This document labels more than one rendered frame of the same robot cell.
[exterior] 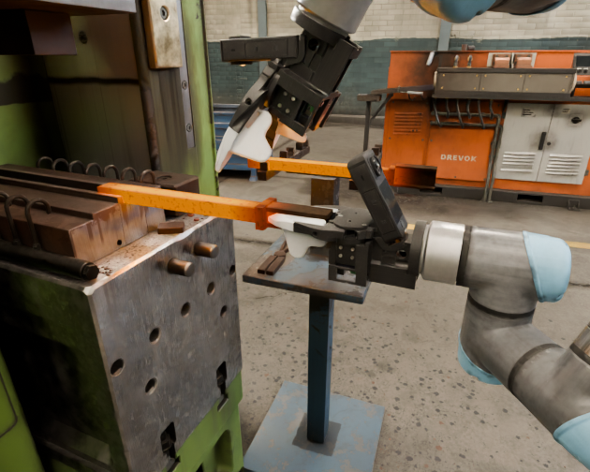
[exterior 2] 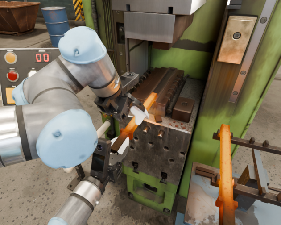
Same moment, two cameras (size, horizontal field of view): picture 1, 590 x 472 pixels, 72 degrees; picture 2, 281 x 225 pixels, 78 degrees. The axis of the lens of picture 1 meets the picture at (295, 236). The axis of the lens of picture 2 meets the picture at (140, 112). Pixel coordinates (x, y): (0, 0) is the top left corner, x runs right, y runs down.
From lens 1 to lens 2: 0.78 m
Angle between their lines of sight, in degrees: 76
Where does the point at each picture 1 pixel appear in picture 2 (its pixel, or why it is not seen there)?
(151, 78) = (216, 64)
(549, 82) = not seen: outside the picture
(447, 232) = (78, 186)
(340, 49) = (97, 99)
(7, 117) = (198, 55)
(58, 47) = (161, 47)
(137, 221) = (151, 109)
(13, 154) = (194, 68)
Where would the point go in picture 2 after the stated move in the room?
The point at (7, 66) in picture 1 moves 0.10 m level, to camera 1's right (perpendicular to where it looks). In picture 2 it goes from (208, 37) to (213, 42)
